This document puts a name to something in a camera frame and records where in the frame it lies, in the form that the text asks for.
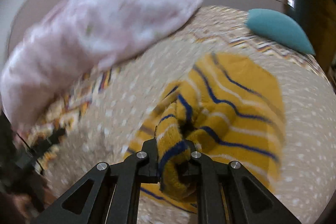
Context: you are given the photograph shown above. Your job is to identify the yellow striped knit garment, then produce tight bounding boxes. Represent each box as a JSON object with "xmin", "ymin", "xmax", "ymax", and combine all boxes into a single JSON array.
[{"xmin": 127, "ymin": 52, "xmax": 285, "ymax": 212}]

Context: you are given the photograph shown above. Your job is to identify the beige dotted quilt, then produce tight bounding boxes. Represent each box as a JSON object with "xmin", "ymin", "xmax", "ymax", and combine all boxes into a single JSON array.
[{"xmin": 44, "ymin": 4, "xmax": 332, "ymax": 224}]

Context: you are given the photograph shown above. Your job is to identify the pink floral duvet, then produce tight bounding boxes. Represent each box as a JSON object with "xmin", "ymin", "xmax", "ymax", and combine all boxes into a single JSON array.
[{"xmin": 1, "ymin": 0, "xmax": 203, "ymax": 130}]

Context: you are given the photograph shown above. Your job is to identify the teal pillow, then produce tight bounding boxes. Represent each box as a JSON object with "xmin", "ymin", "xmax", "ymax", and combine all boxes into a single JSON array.
[{"xmin": 245, "ymin": 9, "xmax": 315, "ymax": 55}]

